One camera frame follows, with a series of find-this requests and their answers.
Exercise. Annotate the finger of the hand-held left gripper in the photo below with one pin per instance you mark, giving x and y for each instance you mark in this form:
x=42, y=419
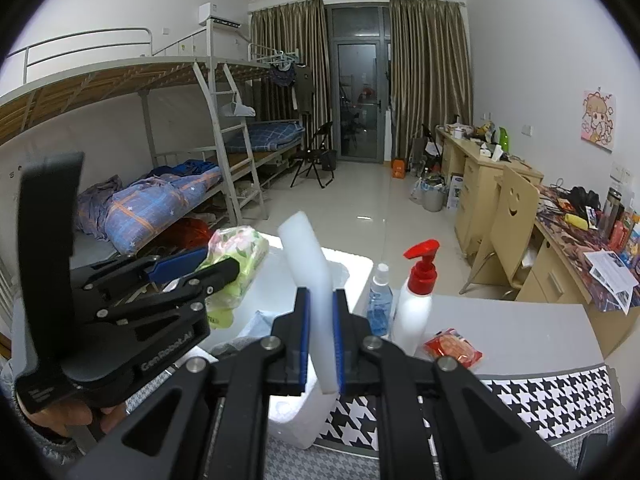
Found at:
x=180, y=266
x=217, y=272

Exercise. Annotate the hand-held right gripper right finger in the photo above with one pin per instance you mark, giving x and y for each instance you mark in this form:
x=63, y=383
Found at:
x=342, y=355

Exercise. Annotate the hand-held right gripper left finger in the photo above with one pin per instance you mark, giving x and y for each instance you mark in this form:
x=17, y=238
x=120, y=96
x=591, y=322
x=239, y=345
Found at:
x=303, y=355

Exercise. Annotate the green tissue pack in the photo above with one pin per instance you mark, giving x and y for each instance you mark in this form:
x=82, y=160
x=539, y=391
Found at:
x=235, y=255

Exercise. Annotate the grey sock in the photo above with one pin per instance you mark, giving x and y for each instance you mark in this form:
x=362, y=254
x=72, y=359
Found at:
x=227, y=347

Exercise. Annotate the white foam box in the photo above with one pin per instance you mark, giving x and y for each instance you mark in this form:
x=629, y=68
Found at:
x=350, y=272

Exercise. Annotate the white sponge block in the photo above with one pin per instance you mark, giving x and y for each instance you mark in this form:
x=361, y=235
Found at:
x=305, y=250

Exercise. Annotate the person's left hand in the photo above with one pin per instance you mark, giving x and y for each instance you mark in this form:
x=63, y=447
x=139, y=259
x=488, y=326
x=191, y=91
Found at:
x=112, y=417

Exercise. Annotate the red bag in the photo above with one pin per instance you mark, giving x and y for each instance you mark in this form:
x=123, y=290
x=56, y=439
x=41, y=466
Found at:
x=192, y=232

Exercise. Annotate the clear blue spray bottle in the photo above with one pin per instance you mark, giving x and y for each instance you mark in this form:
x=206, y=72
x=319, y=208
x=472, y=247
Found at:
x=379, y=305

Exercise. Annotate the white pump bottle red cap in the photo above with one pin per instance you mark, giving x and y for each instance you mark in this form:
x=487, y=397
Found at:
x=415, y=315

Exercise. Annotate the red snack packet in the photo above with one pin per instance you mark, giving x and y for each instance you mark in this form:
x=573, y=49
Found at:
x=452, y=347

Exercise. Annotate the white bed ladder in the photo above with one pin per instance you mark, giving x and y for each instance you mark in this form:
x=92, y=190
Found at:
x=235, y=135

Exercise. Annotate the blue checked mattress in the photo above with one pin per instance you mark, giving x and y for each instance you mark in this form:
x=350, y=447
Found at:
x=270, y=135

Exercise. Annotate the black folding chair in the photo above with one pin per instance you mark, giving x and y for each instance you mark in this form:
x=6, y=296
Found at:
x=317, y=160

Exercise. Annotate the white clothes hanger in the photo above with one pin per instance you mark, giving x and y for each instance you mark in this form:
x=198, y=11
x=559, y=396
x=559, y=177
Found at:
x=240, y=107

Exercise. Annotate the plastic bags on floor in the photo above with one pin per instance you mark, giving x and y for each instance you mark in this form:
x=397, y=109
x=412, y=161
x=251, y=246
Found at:
x=430, y=192

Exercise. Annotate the orange object on floor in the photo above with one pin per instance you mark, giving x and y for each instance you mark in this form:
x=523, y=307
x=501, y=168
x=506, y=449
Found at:
x=398, y=169

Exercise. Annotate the white carton on floor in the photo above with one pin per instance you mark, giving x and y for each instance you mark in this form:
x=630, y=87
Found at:
x=455, y=192

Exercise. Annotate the hanging dark clothes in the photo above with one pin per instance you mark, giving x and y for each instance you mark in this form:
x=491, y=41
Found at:
x=292, y=85

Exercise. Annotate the white metal bunk bed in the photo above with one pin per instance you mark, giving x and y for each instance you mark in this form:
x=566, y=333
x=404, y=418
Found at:
x=100, y=80

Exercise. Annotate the houndstooth table cloth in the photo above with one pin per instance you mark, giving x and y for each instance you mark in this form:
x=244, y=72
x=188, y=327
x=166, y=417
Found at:
x=540, y=405

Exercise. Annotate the wooden chair with smiley cutout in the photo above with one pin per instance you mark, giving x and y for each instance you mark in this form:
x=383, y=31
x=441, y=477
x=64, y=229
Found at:
x=510, y=225

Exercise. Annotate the wooden desk with drawers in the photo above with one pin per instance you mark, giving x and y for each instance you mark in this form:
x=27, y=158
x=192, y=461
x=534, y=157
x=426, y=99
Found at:
x=470, y=185

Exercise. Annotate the glass balcony door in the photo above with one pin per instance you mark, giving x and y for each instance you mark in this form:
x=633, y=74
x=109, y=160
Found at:
x=357, y=95

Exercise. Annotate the wooden desk with printed mat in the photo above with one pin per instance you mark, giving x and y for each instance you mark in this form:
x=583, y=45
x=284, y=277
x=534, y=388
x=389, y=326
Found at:
x=560, y=280

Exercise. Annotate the brown curtain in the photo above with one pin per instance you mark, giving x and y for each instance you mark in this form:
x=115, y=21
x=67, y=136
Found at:
x=430, y=70
x=292, y=40

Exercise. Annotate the white air conditioner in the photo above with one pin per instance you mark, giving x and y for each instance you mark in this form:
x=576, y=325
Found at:
x=217, y=14

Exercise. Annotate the yellow tube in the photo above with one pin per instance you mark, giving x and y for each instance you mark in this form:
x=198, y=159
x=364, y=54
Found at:
x=575, y=220

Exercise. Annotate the green bottle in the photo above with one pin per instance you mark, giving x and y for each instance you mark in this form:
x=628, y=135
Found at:
x=502, y=138

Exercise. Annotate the printed paper sheet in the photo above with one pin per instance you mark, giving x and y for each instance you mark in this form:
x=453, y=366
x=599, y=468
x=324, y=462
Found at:
x=612, y=275

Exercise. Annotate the cluster of toiletry bottles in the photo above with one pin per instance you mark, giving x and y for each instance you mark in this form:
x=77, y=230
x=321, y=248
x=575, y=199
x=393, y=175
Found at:
x=622, y=230

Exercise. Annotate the double white wall socket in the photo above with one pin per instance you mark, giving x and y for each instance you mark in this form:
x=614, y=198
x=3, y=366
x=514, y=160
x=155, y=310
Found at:
x=621, y=172

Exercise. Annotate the cartoon wall poster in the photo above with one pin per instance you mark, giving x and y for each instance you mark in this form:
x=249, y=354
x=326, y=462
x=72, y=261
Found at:
x=598, y=120

